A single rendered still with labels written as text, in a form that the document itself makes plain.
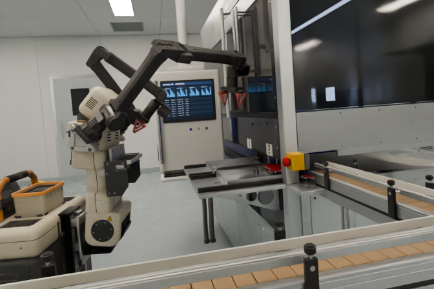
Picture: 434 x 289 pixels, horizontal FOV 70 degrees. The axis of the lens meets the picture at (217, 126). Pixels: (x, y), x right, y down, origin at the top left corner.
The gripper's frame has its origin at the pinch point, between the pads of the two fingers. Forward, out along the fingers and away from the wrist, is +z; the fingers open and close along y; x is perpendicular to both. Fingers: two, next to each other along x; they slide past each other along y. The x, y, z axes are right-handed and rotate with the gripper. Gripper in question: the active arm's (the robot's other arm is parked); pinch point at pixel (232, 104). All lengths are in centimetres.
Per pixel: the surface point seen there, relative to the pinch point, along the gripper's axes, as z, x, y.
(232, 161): 42, -27, 21
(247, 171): 36.9, -6.6, -6.0
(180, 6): -62, -40, 85
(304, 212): 46, -1, -44
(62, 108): 76, -126, 554
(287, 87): -10.8, -0.5, -31.6
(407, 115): 4, -50, -70
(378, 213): 25, 22, -80
